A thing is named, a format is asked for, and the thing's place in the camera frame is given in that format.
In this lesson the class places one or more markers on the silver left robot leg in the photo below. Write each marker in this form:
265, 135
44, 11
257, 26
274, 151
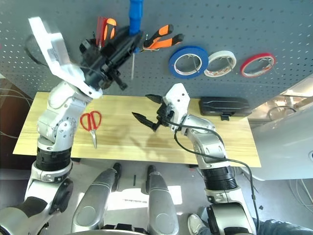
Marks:
93, 200

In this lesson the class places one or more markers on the black plastic tool case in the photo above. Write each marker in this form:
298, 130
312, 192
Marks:
225, 105

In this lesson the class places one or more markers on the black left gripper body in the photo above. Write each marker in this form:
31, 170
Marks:
97, 66

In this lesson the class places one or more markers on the blue jeans leg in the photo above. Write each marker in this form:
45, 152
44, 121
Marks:
281, 228

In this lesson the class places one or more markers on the silver robot leg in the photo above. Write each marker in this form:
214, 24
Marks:
160, 203
93, 200

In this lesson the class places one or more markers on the grey metal pegboard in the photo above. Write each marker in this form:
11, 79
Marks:
220, 24

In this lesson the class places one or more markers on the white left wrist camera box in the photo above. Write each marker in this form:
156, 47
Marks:
61, 66

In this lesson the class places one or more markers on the white tape roll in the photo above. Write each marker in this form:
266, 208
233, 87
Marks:
221, 54

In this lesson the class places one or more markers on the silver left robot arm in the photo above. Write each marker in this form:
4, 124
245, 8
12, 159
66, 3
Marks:
61, 115

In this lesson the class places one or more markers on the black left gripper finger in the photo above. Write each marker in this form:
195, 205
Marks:
127, 50
119, 36

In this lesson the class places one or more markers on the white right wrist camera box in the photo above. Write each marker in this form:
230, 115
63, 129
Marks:
177, 102

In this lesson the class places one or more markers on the orange black screwdriver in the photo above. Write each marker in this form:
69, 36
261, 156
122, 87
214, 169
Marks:
110, 28

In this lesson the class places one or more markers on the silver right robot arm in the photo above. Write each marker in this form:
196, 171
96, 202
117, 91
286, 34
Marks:
207, 144

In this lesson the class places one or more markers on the orange black long-nose pliers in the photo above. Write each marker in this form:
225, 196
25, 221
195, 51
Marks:
159, 31

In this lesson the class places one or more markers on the silver right robot leg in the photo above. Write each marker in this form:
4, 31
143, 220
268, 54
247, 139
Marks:
160, 203

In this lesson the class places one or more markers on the white side desk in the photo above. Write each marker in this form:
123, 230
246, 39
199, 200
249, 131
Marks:
281, 147

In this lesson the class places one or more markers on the silver robot torso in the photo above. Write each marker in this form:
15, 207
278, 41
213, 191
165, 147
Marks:
110, 233

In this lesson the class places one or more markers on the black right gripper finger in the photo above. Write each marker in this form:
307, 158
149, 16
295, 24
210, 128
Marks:
155, 98
146, 121

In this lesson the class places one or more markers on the blue tape roll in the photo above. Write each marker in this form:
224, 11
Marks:
188, 49

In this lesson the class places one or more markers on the red tape roll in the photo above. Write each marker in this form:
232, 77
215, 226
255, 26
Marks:
256, 57

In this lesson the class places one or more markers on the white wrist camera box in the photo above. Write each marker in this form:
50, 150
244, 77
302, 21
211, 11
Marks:
177, 102
61, 66

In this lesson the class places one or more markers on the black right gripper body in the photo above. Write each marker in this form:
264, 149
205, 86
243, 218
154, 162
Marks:
165, 115

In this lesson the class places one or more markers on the grey sneaker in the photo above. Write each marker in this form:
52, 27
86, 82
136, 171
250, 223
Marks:
195, 224

